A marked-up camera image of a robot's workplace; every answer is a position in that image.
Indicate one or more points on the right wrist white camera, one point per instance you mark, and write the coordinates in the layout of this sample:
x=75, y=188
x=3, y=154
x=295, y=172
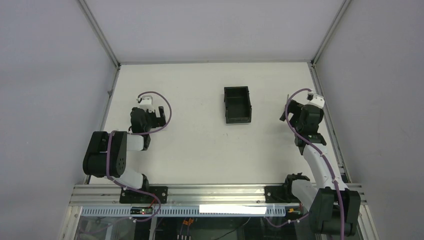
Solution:
x=315, y=99

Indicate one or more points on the small electronics board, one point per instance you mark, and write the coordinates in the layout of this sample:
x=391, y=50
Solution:
x=141, y=211

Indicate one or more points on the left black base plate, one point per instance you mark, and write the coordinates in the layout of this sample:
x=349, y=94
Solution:
x=132, y=197

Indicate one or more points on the slotted cable duct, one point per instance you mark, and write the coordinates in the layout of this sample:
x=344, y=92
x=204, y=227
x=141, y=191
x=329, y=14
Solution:
x=203, y=210

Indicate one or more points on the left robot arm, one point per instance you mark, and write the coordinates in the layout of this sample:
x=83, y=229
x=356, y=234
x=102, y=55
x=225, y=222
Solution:
x=106, y=154

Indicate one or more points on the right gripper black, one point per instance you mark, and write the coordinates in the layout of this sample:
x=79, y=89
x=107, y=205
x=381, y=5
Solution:
x=293, y=110

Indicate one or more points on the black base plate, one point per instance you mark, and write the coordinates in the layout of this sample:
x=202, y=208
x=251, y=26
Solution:
x=132, y=197
x=279, y=194

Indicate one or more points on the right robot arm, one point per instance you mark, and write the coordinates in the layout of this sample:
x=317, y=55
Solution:
x=332, y=208

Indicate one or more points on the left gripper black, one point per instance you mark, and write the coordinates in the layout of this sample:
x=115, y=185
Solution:
x=156, y=117

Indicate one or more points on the black plastic bin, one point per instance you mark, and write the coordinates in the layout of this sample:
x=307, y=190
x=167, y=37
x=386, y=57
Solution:
x=237, y=103

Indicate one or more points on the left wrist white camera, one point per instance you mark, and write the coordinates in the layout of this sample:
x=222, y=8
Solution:
x=145, y=103

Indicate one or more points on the wrist white camera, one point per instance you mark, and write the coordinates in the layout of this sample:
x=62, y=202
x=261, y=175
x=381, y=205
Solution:
x=315, y=99
x=145, y=103

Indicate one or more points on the aluminium frame rail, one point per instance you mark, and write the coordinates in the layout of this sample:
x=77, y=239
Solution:
x=180, y=195

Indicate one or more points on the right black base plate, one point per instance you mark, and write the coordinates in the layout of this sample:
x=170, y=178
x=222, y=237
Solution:
x=279, y=194

